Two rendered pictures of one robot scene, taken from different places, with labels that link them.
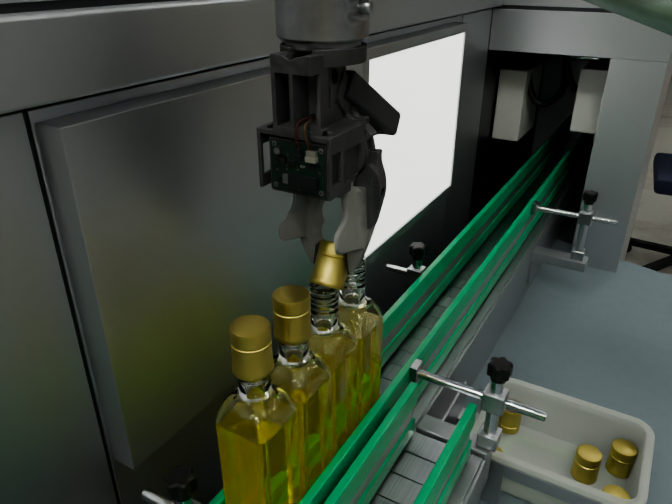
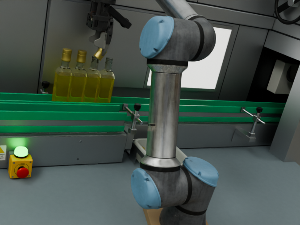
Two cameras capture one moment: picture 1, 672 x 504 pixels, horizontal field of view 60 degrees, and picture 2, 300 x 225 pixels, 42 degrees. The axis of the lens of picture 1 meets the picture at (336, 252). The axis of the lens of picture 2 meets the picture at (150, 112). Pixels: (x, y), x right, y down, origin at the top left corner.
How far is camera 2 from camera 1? 116 cm
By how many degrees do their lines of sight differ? 27
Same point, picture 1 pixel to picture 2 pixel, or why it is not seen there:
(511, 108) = (276, 77)
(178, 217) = (73, 29)
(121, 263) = (55, 31)
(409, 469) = not seen: hidden behind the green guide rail
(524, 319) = (217, 150)
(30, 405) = (27, 52)
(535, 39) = (279, 46)
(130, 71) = not seen: outside the picture
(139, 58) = not seen: outside the picture
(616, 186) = (291, 119)
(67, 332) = (40, 42)
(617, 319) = (254, 167)
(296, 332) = (79, 59)
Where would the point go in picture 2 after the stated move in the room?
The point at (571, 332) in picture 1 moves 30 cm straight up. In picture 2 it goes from (228, 160) to (247, 101)
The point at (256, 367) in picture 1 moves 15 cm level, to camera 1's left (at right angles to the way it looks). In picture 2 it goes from (64, 57) to (36, 46)
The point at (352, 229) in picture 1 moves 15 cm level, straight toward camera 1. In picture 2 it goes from (101, 42) to (72, 43)
